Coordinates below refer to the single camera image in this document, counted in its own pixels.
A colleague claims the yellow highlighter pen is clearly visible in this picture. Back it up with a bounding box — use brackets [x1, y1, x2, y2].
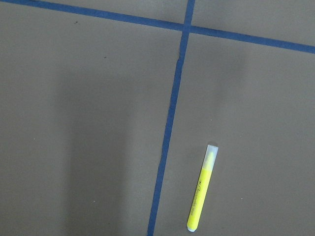
[187, 145, 219, 232]

